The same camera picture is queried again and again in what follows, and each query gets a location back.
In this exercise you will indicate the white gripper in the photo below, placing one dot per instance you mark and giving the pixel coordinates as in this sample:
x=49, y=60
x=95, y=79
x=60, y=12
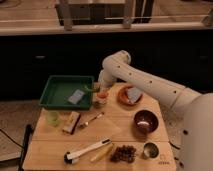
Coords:
x=106, y=80

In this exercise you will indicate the green pepper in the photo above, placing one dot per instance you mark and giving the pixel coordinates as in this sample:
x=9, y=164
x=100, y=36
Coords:
x=93, y=90

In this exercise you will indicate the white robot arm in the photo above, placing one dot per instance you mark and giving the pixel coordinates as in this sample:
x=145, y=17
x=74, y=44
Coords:
x=196, y=150

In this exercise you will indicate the small cup with orange lid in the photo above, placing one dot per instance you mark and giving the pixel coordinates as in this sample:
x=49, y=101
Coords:
x=100, y=99

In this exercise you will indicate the green plastic cup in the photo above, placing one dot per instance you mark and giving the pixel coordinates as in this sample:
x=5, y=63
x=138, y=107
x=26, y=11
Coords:
x=52, y=118

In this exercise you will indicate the metal measuring cup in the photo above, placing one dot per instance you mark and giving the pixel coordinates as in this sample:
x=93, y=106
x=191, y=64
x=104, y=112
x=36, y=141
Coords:
x=150, y=150

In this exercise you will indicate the orange plate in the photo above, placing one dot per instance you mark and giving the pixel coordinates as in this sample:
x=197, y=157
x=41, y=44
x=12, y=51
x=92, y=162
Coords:
x=122, y=96

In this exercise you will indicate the grey sponge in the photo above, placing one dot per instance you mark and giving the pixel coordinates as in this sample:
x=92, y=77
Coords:
x=76, y=96

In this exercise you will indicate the green plastic tray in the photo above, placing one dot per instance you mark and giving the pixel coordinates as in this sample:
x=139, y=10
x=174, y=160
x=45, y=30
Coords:
x=60, y=87

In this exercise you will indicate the metal spoon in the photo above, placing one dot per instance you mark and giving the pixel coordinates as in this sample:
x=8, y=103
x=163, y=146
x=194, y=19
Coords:
x=85, y=124

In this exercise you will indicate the wooden block brush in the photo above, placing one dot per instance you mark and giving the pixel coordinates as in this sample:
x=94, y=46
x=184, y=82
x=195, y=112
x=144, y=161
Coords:
x=71, y=122

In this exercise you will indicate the dark red bowl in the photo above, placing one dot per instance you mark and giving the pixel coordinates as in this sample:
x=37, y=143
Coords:
x=146, y=121

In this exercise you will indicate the yellow banana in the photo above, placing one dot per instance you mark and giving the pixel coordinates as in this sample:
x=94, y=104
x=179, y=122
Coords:
x=104, y=151

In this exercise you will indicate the brown grape bunch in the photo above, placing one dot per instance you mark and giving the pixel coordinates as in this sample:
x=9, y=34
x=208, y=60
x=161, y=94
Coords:
x=124, y=153

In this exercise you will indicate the black table leg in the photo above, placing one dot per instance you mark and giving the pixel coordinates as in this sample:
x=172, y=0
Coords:
x=28, y=132

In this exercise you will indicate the white black handled tool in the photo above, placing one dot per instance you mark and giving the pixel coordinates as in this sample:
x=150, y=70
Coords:
x=71, y=157

